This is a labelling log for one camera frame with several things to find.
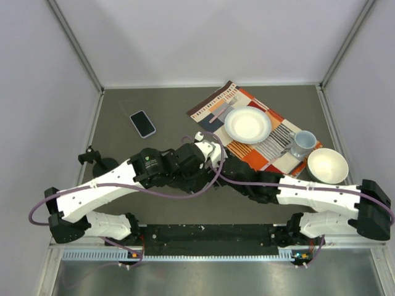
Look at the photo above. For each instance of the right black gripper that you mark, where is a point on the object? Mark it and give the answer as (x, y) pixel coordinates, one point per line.
(225, 159)

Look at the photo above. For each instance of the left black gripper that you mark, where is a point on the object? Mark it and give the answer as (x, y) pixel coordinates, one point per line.
(184, 184)

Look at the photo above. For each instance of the purple case phone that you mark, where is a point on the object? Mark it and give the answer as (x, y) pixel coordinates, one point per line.
(142, 124)

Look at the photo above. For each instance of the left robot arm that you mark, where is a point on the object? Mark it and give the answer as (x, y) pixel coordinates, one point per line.
(73, 215)

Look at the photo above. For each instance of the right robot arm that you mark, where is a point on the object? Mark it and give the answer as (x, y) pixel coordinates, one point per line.
(364, 209)

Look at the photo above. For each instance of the colourful patterned cloth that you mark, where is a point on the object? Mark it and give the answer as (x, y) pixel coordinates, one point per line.
(256, 155)

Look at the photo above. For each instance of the white paper plate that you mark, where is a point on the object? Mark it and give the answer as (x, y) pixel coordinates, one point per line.
(248, 125)

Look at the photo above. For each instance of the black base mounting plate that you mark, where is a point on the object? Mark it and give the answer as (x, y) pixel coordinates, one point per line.
(213, 239)

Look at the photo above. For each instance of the light blue mug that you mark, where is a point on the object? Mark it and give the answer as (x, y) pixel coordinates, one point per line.
(302, 144)

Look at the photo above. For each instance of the white bowl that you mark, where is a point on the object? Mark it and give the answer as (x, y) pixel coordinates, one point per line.
(327, 166)

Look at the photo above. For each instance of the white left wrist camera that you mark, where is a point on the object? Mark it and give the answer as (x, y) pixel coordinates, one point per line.
(210, 150)

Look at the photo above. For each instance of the pink handled knife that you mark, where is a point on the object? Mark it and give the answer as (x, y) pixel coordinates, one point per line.
(275, 158)

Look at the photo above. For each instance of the pink handled fork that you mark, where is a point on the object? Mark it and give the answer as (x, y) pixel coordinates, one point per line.
(232, 102)

